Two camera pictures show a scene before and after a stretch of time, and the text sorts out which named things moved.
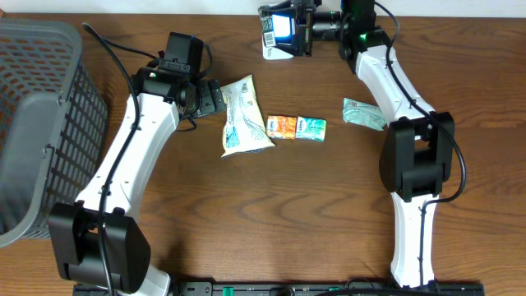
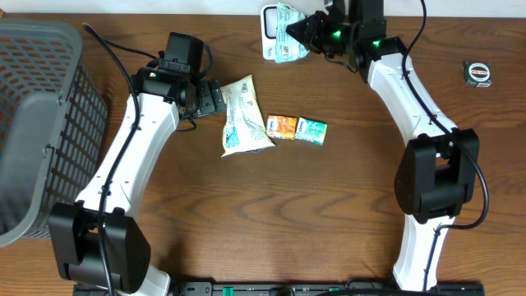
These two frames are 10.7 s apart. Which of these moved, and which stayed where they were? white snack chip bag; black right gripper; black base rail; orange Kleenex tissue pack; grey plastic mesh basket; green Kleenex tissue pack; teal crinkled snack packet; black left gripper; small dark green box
Moved: black right gripper; teal crinkled snack packet; small dark green box
Stayed: grey plastic mesh basket; orange Kleenex tissue pack; black left gripper; green Kleenex tissue pack; white snack chip bag; black base rail
